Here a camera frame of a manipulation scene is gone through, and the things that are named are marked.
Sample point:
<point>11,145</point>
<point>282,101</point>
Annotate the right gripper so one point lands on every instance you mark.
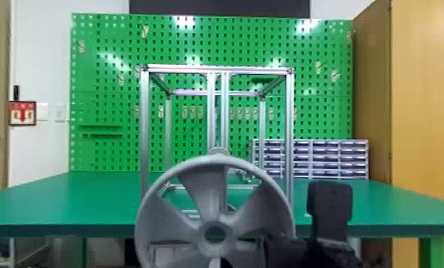
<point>319,256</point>

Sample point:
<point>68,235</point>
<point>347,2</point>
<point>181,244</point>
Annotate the grey wheel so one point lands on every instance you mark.
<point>206,187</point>

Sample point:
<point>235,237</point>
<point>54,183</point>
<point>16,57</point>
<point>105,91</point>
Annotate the white drawer cabinet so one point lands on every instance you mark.
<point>272,157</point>
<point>341,159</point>

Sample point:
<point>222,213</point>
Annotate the yellow wooden cupboard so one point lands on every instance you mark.
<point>423,112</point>

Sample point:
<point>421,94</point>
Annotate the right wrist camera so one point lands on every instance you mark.
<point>330,205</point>

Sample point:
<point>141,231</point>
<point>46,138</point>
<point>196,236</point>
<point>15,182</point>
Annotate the silver frame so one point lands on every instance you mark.
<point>144,123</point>

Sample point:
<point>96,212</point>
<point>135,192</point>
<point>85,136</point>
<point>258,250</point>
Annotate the white light switch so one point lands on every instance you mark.
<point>60,113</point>

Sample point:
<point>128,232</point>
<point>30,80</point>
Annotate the red wall sign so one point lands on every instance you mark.
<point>22,113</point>

